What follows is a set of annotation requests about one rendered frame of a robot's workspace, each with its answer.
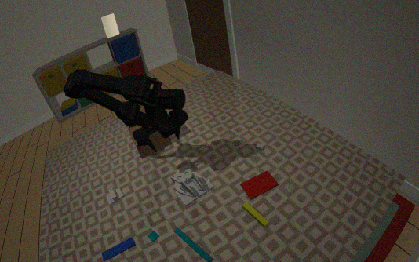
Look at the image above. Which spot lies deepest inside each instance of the yellow rectangular bar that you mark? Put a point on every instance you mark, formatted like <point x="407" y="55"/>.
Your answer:
<point x="255" y="214"/>

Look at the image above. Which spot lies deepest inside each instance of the small teal square block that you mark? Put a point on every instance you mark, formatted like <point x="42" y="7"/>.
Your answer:
<point x="153" y="236"/>

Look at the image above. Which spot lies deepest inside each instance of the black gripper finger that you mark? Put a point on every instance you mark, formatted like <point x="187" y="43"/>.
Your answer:
<point x="178" y="130"/>
<point x="150" y="144"/>

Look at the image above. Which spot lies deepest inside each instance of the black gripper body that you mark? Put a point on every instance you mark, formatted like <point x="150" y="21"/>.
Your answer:
<point x="141" y="136"/>

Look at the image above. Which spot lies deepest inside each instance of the teal long thin bar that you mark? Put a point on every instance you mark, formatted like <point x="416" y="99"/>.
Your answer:
<point x="193" y="245"/>

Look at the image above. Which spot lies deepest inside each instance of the dark blue flat bar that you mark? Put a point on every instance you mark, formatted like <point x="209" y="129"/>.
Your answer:
<point x="121" y="247"/>

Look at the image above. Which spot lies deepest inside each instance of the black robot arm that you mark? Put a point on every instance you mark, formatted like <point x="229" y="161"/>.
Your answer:
<point x="136" y="89"/>

